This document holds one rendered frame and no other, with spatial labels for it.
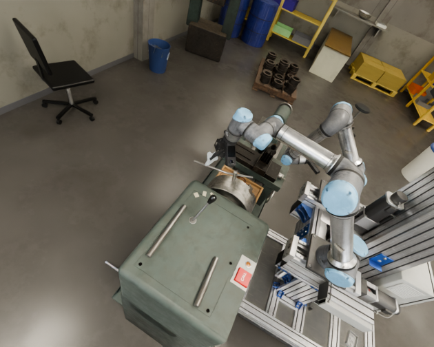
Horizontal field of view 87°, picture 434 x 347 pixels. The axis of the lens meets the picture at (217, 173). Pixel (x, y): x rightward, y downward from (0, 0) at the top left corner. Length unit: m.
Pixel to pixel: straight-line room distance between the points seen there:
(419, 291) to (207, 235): 1.20
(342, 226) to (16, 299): 2.24
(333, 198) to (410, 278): 0.89
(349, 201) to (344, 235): 0.19
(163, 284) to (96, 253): 1.46
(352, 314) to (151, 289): 1.05
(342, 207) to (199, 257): 0.59
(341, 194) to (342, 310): 0.78
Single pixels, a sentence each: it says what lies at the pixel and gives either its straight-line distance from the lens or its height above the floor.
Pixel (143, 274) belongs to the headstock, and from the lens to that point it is 1.00.
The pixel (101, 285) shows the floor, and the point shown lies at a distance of 2.30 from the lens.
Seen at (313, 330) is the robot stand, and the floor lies 0.21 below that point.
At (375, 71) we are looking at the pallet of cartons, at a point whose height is 0.40.
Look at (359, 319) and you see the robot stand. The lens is 1.59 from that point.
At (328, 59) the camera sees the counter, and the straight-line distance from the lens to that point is 7.03.
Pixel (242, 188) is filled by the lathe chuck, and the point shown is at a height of 1.23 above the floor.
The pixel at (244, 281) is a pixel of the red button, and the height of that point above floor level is 1.27.
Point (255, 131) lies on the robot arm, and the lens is 0.97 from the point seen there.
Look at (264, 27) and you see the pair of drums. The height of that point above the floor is 0.51.
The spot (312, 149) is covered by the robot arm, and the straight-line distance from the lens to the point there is 1.04.
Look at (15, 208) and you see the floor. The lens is 2.77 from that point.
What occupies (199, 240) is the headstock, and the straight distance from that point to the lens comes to 1.07.
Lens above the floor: 2.22
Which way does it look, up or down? 48 degrees down
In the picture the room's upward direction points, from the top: 24 degrees clockwise
